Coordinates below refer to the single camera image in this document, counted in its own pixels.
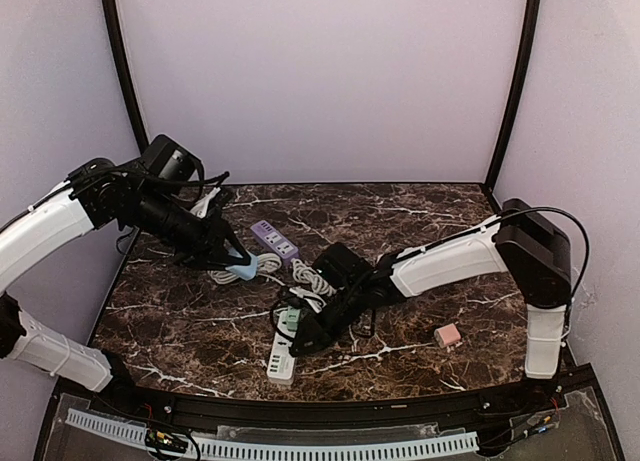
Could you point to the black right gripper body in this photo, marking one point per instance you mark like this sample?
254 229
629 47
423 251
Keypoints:
327 319

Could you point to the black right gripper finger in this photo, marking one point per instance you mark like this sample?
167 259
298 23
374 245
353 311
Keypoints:
308 331
304 344

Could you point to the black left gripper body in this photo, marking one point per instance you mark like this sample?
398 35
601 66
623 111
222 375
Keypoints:
211 239

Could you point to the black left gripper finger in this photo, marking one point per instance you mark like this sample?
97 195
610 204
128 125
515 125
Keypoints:
236 251
210 262

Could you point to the green plug adapter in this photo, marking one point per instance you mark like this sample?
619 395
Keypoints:
292 319

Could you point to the blue plug adapter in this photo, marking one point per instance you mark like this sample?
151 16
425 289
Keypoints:
244 272

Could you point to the purple power strip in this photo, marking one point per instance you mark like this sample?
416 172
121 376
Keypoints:
273 240

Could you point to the white power strip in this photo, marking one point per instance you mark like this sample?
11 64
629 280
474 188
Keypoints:
281 365

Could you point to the pink plug adapter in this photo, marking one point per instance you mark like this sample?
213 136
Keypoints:
446 336

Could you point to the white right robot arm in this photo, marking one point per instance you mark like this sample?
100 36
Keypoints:
520 241

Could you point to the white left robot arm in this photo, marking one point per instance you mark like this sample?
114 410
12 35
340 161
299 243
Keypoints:
165 196

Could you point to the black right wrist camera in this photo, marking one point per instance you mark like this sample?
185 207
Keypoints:
340 267

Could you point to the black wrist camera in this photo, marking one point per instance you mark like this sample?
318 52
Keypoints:
168 160
340 267

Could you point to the black front table rail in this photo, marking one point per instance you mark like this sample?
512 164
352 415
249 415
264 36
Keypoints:
488 409

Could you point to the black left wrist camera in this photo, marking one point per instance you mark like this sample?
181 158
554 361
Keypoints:
168 160

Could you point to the white slotted cable duct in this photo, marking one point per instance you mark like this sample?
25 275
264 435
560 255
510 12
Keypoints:
250 444

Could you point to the black frame post left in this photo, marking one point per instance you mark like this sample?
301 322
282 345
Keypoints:
123 73

